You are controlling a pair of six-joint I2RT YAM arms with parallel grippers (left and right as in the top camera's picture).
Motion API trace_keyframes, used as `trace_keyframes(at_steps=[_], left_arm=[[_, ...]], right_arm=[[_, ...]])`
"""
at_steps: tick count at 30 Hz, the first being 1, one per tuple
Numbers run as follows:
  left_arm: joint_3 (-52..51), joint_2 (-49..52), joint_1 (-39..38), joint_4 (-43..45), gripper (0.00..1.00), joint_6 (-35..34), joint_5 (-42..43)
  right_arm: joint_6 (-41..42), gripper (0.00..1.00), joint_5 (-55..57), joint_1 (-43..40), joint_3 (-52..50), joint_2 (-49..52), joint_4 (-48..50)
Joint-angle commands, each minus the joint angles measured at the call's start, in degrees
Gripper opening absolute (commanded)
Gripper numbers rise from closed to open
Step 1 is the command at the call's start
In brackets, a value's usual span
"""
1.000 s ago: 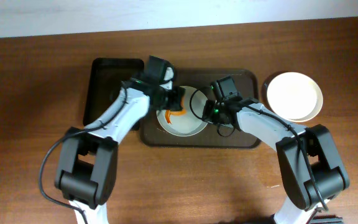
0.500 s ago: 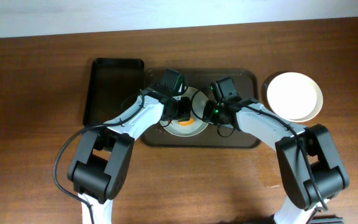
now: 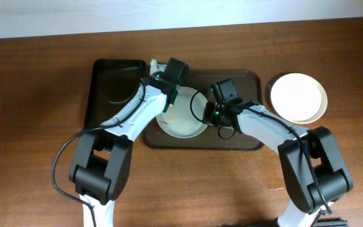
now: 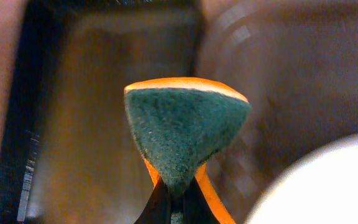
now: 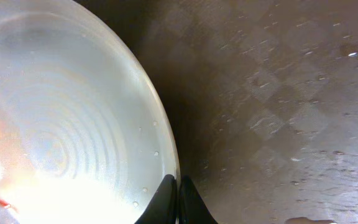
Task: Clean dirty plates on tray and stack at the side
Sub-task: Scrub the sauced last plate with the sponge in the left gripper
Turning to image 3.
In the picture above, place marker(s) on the brown serving tray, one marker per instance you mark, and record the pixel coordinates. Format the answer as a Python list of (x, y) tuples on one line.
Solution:
[(247, 84)]

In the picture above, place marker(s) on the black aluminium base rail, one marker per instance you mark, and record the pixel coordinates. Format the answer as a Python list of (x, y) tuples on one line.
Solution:
[(334, 222)]

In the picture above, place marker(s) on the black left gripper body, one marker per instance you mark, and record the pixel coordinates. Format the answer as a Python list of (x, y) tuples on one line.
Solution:
[(173, 95)]

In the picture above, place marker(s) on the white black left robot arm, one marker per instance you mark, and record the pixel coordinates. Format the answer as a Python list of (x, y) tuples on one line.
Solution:
[(101, 164)]

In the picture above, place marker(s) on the white plate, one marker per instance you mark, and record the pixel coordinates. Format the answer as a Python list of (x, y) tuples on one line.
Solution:
[(298, 98), (178, 121)]

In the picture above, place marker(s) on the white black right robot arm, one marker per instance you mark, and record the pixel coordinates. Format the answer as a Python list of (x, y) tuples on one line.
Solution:
[(314, 171)]

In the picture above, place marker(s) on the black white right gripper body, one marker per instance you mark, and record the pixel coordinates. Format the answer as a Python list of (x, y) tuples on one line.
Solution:
[(209, 114)]

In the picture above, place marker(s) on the black water tray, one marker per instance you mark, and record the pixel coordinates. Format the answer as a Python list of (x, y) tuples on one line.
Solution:
[(113, 83)]

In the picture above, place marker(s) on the white plate top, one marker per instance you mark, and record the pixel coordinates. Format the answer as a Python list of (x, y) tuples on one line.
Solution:
[(298, 98)]

